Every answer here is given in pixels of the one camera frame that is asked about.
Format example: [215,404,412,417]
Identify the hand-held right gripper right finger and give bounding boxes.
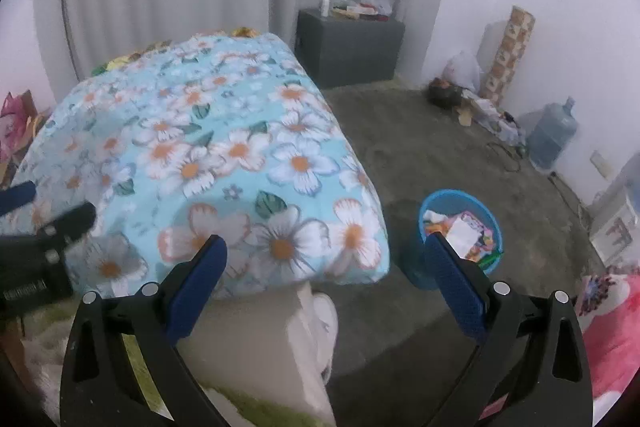
[424,232,596,427]

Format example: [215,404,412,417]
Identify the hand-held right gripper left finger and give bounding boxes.
[59,234,228,427]

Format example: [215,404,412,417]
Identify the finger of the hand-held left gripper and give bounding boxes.
[0,183,37,217]
[37,202,97,244]

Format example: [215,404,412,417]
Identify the blue mesh wastebasket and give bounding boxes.
[407,189,503,290]

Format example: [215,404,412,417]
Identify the pink white printed packet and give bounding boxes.
[460,211,493,253]

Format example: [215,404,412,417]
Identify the person's beige trouser leg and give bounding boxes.
[177,282,336,427]

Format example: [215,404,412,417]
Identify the white shoe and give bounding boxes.
[312,292,338,383]

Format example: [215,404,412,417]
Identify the yellow green packet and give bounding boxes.
[91,49,166,76]

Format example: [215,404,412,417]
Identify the pink printed blanket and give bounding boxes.
[575,267,640,413]

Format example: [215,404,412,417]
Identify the white appliance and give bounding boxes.
[590,157,640,265]

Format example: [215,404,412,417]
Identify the white crumpled paper pile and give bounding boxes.
[460,89,526,145]

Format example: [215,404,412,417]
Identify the blue water jug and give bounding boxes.
[527,97,578,170]

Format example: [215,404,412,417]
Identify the blue floral blanket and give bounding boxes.
[10,32,391,300]

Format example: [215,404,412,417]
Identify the dark pot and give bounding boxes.
[427,78,465,109]

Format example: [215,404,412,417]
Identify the patterned paper roll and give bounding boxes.
[479,5,536,102]

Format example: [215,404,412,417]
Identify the grey cabinet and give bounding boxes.
[295,8,406,90]

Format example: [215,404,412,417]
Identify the assorted small boxes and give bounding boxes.
[332,1,393,22]

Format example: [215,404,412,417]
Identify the black power cable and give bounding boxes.
[487,112,526,172]

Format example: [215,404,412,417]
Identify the white wall socket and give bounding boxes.
[590,150,613,180]

